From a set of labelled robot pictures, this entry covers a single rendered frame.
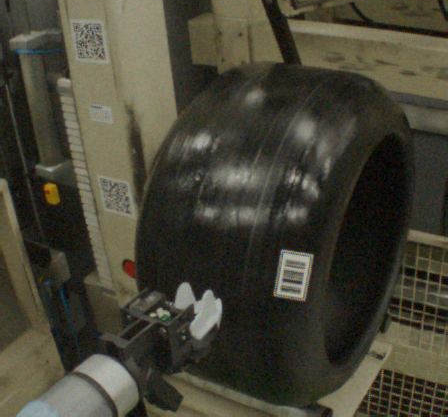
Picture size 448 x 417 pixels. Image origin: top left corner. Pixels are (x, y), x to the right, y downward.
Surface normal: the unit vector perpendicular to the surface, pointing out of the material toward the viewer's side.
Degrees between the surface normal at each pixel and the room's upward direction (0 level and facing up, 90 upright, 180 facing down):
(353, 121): 43
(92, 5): 90
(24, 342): 0
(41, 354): 90
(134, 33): 90
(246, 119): 23
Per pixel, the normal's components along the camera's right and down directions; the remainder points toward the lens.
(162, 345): -0.53, 0.38
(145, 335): 0.84, 0.19
